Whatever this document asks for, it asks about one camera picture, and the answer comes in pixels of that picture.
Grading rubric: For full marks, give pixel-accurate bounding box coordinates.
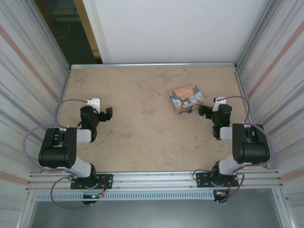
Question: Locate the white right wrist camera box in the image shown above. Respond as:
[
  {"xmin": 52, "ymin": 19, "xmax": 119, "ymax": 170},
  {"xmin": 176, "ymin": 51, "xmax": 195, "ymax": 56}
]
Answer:
[{"xmin": 212, "ymin": 96, "xmax": 228, "ymax": 112}]

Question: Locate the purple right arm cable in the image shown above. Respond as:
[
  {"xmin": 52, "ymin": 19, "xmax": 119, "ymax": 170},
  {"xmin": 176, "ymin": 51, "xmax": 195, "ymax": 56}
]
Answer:
[{"xmin": 215, "ymin": 95, "xmax": 275, "ymax": 204}]

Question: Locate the orange floor cable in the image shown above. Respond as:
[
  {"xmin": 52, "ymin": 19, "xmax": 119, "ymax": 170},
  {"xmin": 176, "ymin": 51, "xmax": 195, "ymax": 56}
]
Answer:
[{"xmin": 55, "ymin": 21, "xmax": 72, "ymax": 40}]

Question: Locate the aluminium table edge bar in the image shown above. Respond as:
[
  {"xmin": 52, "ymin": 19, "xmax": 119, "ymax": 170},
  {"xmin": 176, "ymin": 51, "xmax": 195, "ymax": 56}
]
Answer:
[{"xmin": 69, "ymin": 62, "xmax": 239, "ymax": 70}]

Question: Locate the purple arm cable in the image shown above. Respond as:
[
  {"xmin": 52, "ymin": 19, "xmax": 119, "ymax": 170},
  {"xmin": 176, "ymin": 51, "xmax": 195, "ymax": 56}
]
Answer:
[
  {"xmin": 215, "ymin": 95, "xmax": 275, "ymax": 204},
  {"xmin": 22, "ymin": 98, "xmax": 94, "ymax": 210}
]

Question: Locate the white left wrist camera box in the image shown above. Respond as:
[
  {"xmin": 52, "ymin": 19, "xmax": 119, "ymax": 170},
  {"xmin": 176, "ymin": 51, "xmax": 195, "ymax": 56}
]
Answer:
[{"xmin": 85, "ymin": 97, "xmax": 101, "ymax": 108}]

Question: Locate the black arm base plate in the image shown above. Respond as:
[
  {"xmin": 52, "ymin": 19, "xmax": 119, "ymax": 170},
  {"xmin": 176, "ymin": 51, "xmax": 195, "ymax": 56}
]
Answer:
[
  {"xmin": 195, "ymin": 171, "xmax": 239, "ymax": 189},
  {"xmin": 70, "ymin": 173, "xmax": 114, "ymax": 190}
]

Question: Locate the wooden door frame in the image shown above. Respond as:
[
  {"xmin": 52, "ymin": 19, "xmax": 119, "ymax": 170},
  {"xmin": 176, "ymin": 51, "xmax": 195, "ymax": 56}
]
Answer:
[{"xmin": 73, "ymin": 0, "xmax": 105, "ymax": 64}]

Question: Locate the small circuit board with wires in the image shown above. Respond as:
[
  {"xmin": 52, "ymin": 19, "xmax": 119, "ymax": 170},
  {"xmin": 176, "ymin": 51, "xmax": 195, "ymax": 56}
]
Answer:
[
  {"xmin": 213, "ymin": 190, "xmax": 231, "ymax": 199},
  {"xmin": 82, "ymin": 193, "xmax": 105, "ymax": 200}
]

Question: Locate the grey slotted cable duct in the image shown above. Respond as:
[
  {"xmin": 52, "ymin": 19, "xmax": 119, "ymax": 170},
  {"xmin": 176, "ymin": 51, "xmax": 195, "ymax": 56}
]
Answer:
[{"xmin": 34, "ymin": 190, "xmax": 216, "ymax": 201}]

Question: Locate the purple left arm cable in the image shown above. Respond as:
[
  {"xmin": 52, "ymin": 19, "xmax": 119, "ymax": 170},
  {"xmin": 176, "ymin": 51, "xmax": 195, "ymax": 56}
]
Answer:
[{"xmin": 22, "ymin": 98, "xmax": 94, "ymax": 210}]

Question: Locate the orange bear print tin box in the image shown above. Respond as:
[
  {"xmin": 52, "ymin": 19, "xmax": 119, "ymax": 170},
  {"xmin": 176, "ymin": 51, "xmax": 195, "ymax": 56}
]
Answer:
[{"xmin": 169, "ymin": 83, "xmax": 205, "ymax": 116}]

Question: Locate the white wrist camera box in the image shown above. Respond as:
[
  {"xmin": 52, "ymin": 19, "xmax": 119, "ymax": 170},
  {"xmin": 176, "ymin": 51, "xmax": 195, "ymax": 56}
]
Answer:
[
  {"xmin": 212, "ymin": 96, "xmax": 228, "ymax": 112},
  {"xmin": 85, "ymin": 97, "xmax": 101, "ymax": 108}
]

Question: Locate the grey metal shelf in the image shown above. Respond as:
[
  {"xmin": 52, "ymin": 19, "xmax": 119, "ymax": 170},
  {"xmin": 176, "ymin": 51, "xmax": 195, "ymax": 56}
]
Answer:
[{"xmin": 28, "ymin": 189, "xmax": 287, "ymax": 228}]

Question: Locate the aluminium mounting rail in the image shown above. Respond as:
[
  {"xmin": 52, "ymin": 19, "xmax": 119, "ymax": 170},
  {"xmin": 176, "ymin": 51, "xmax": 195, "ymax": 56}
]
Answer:
[{"xmin": 25, "ymin": 169, "xmax": 285, "ymax": 192}]

